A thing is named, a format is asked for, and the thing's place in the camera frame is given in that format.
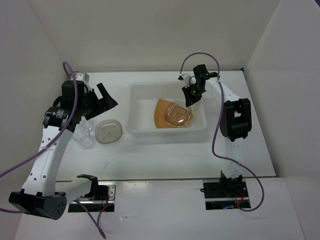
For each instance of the woven bamboo basket tray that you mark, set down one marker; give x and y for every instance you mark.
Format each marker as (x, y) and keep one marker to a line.
(158, 115)

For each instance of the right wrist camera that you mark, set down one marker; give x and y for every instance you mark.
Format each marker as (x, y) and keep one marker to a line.
(186, 78)

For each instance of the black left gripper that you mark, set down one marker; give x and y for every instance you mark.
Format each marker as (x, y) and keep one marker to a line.
(106, 99)

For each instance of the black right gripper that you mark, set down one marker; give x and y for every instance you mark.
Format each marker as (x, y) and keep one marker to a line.
(190, 100)

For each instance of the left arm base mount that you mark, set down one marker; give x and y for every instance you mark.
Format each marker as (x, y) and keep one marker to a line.
(96, 197)

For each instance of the clear plastic cup front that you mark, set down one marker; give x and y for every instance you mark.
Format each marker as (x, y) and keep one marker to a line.
(83, 136)

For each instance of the clear glass plate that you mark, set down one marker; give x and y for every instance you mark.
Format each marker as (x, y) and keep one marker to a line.
(108, 131)
(177, 114)

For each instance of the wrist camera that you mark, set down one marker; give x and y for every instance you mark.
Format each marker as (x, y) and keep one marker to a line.
(186, 78)
(82, 76)

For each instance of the clear plastic cup rear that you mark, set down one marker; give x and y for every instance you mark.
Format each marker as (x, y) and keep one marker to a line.
(87, 123)

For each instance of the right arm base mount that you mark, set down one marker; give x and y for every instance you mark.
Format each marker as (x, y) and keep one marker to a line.
(217, 197)

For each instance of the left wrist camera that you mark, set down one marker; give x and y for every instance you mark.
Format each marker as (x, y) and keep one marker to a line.
(82, 76)

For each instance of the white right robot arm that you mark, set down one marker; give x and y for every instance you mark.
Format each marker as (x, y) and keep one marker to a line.
(235, 117)

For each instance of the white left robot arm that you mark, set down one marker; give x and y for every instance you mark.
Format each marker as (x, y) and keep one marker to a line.
(38, 195)

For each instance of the clear plastic cup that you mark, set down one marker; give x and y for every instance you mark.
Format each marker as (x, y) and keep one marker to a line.
(83, 136)
(87, 123)

